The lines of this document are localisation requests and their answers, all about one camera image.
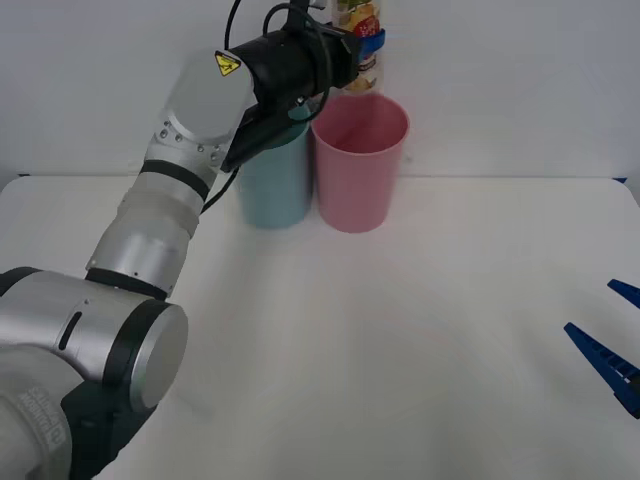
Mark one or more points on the pale blue plastic bin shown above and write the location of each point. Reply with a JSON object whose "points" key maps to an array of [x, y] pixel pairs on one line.
{"points": [[275, 190]]}

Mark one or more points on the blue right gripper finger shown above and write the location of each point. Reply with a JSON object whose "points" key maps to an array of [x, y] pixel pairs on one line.
{"points": [[607, 361], [627, 290]]}

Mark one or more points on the pink plastic bin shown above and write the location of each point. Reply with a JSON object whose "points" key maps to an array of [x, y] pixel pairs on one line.
{"points": [[357, 195]]}

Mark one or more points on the clear bottle with red cap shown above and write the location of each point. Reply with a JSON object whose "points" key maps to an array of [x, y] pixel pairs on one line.
{"points": [[361, 15]]}

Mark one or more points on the silver and black left arm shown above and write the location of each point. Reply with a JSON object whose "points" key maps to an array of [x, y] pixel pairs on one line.
{"points": [[200, 105]]}

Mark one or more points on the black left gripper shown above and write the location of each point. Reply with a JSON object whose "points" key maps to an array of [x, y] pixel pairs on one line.
{"points": [[344, 62]]}

